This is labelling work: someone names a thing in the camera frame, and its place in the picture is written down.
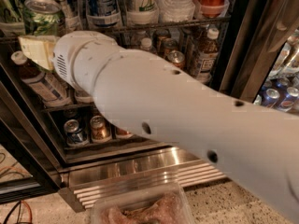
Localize blue pepsi can bottom shelf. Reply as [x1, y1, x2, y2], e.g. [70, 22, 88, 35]
[64, 119, 88, 147]

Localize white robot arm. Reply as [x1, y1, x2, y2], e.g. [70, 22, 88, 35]
[18, 31, 299, 224]

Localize tea bottle right middle shelf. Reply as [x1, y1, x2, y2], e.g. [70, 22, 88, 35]
[190, 27, 219, 80]

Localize white arizona can top shelf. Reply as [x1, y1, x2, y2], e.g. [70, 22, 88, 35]
[126, 0, 159, 25]

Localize orange cable on floor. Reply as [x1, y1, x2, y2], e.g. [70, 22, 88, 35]
[2, 200, 34, 224]

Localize red can bottom shelf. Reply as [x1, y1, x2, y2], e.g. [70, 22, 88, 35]
[115, 127, 133, 139]

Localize blue white can top shelf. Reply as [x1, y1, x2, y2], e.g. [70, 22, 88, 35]
[87, 0, 121, 29]

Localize gold can shelf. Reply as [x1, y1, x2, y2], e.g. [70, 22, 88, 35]
[90, 116, 111, 143]
[166, 50, 185, 69]

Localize red cola bottle top shelf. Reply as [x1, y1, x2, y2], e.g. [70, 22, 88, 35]
[193, 0, 229, 19]

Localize gold can bottom shelf left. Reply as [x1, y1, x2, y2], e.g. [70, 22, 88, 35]
[90, 116, 111, 143]

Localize silver can middle shelf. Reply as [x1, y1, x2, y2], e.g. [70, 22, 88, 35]
[75, 91, 93, 104]

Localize tea bottle white cap left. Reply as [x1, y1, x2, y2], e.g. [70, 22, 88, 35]
[11, 50, 71, 107]

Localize top wire shelf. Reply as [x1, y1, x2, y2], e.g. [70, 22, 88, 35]
[0, 16, 231, 44]

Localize clear bottle top shelf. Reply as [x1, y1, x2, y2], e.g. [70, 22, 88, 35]
[156, 0, 195, 22]

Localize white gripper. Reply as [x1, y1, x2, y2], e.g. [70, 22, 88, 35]
[18, 31, 121, 91]

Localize clear water bottle middle shelf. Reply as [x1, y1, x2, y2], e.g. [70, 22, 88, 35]
[140, 37, 157, 54]

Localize gold can middle shelf front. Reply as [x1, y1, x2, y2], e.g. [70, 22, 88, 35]
[166, 50, 185, 69]

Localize steel fridge vent grille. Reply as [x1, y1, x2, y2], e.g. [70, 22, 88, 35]
[59, 147, 225, 212]

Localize clear plastic bin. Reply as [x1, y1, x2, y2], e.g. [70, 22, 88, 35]
[91, 183, 195, 224]

